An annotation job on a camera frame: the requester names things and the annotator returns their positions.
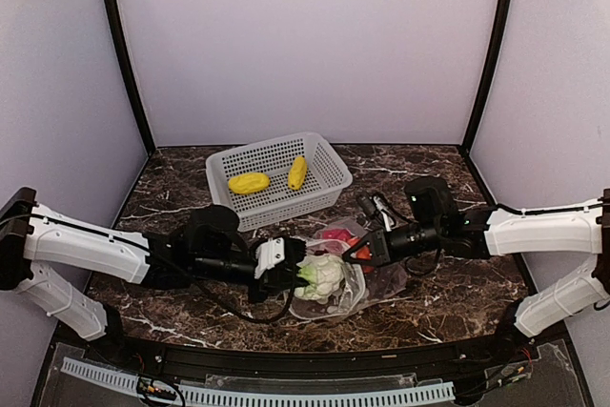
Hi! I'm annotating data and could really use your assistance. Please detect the white fake cauliflower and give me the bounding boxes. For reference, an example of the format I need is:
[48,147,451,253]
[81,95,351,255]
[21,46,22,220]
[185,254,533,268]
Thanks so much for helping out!
[295,254,344,303]

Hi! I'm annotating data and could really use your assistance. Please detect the clear zip top bag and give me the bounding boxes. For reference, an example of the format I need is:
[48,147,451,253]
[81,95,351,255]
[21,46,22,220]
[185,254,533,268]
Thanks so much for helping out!
[290,217,408,321]

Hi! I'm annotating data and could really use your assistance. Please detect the red fake food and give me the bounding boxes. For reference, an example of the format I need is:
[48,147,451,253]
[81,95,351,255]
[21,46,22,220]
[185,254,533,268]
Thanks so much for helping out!
[321,228,354,242]

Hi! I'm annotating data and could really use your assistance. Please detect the orange fake pumpkin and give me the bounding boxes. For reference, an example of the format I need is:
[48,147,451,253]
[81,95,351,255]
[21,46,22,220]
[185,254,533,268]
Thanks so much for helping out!
[348,237,372,260]

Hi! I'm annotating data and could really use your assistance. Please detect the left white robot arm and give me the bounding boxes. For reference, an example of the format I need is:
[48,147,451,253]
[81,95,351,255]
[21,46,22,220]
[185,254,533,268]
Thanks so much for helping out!
[1,187,306,365]

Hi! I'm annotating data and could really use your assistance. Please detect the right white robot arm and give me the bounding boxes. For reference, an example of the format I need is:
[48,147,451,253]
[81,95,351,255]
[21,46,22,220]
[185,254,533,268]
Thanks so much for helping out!
[342,176,609,363]

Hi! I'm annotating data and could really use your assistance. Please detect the white perforated plastic basket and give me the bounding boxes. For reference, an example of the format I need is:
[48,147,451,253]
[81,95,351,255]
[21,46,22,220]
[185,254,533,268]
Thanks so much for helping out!
[206,132,353,232]

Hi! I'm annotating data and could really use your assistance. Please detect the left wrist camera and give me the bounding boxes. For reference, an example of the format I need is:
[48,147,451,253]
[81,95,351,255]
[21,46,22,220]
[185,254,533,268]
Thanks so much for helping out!
[251,236,306,279]

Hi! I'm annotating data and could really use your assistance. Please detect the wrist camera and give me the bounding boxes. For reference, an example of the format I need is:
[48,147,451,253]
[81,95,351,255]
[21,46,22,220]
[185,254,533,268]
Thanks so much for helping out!
[356,193,403,232]
[251,236,306,279]

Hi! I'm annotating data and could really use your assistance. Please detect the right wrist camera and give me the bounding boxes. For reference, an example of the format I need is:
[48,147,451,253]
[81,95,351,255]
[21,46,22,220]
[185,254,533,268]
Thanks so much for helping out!
[356,193,403,232]

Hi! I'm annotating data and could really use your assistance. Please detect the black front rail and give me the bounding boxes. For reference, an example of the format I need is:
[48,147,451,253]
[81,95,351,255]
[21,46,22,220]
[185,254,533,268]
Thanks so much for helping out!
[56,320,539,382]

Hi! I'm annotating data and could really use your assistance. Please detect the white slotted cable duct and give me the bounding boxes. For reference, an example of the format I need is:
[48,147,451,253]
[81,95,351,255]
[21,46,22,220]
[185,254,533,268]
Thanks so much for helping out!
[60,356,456,406]

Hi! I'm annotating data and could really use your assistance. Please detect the right black frame post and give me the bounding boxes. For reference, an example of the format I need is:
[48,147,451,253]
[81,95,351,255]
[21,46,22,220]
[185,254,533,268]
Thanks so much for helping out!
[460,0,511,155]

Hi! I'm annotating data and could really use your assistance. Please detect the black frame post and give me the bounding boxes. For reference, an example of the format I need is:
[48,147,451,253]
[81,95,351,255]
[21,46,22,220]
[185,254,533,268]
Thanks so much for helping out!
[103,0,156,156]
[460,0,511,155]

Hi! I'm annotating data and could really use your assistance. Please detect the left black frame post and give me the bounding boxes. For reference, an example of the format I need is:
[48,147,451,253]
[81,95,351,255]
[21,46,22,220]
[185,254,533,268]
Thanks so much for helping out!
[103,0,156,156]

